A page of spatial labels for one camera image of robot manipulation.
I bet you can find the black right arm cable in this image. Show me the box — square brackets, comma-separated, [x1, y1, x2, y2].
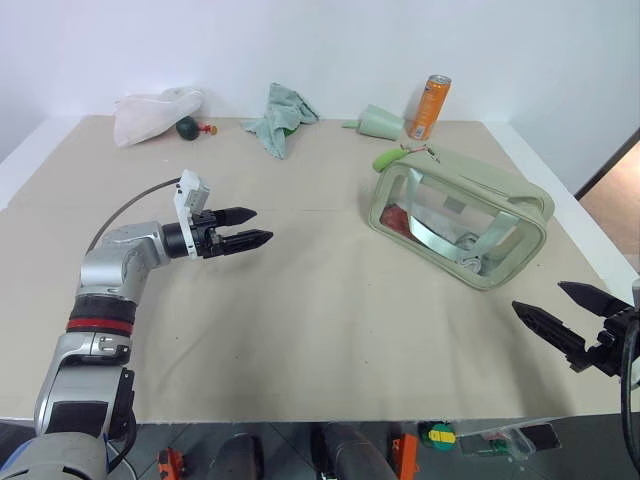
[619, 317, 640, 442]

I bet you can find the orange drink can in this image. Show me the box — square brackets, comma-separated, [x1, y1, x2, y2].
[409, 74, 454, 141]

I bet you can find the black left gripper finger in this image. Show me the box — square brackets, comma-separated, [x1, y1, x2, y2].
[218, 205, 259, 228]
[221, 229, 275, 255]

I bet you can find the green zipper pull tag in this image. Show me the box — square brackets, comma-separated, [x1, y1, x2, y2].
[373, 147, 408, 173]

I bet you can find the green yellow round object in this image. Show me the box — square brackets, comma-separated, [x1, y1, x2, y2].
[418, 421, 457, 454]

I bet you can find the white mesh bag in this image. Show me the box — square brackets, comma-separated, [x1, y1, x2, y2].
[112, 86, 206, 148]

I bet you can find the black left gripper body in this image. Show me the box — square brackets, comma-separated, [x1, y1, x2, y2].
[192, 209, 226, 260]

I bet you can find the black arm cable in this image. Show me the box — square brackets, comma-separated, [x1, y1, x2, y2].
[619, 317, 640, 442]
[84, 179, 184, 257]

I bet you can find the clear green toiletry bag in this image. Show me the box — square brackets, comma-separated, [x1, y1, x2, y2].
[367, 148, 556, 293]

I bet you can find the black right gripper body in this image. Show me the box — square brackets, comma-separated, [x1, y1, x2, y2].
[568, 305, 640, 380]

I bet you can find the dark rounded shape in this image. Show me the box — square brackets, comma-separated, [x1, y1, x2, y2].
[211, 433, 265, 480]

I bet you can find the small keychain charm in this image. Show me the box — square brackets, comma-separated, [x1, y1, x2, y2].
[399, 141, 442, 164]

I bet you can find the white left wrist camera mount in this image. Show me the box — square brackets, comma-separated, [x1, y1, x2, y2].
[172, 168, 213, 252]

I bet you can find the orange clamp tool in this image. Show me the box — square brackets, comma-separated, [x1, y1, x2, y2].
[157, 447, 190, 480]
[391, 433, 420, 480]

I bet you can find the clear plastic box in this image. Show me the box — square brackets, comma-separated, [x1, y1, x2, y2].
[456, 421, 562, 459]

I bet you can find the teal crumpled cloth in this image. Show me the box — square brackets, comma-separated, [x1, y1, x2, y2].
[240, 81, 320, 161]

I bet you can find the light green plastic cup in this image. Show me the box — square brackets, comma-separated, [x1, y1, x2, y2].
[341, 103, 404, 142]

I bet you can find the raw red meat piece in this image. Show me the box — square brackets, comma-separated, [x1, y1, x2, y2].
[380, 203, 412, 235]

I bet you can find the beige table cover cloth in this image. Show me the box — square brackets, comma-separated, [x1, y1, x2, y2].
[0, 113, 639, 427]

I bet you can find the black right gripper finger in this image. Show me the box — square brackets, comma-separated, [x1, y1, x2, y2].
[557, 280, 633, 319]
[511, 300, 588, 369]

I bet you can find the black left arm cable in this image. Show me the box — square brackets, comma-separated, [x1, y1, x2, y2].
[84, 179, 184, 257]

